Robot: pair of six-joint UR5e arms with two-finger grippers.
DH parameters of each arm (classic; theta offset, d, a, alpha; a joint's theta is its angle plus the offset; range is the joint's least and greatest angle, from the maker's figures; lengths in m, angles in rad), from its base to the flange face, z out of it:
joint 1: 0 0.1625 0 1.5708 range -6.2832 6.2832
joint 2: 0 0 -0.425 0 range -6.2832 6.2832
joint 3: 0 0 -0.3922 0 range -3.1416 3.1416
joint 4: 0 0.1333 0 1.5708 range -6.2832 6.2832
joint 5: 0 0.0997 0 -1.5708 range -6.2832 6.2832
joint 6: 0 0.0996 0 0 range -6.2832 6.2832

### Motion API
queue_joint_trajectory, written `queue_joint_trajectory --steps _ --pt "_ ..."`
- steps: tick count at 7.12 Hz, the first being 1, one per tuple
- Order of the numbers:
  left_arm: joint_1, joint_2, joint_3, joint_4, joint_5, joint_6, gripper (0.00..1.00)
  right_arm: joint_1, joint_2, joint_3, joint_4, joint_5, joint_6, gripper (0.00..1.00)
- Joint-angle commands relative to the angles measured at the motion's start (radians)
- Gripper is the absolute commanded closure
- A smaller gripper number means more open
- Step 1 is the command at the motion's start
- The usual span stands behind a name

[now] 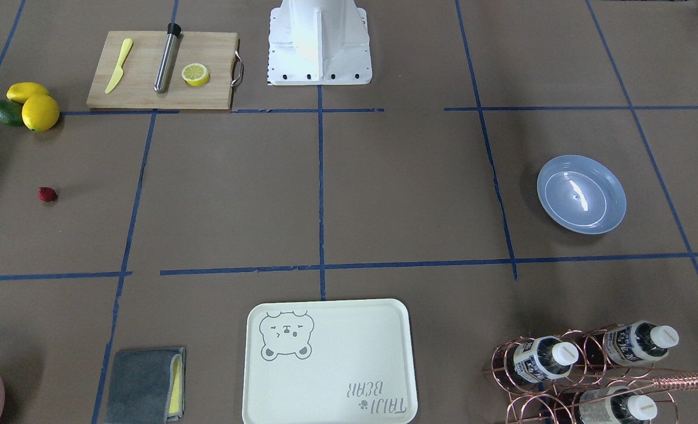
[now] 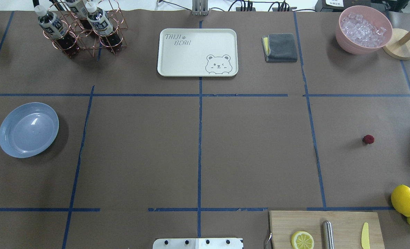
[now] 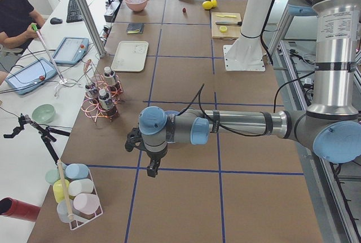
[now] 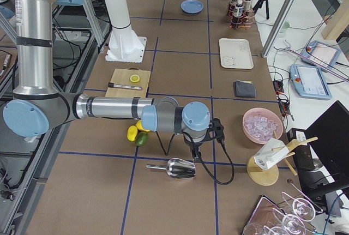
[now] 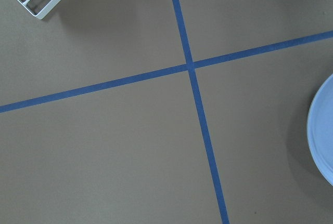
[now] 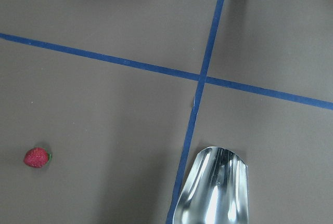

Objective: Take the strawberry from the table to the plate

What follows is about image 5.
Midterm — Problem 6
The light blue plate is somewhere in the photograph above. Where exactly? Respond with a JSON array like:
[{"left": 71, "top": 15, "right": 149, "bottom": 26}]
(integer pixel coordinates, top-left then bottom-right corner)
[{"left": 306, "top": 76, "right": 332, "bottom": 185}]

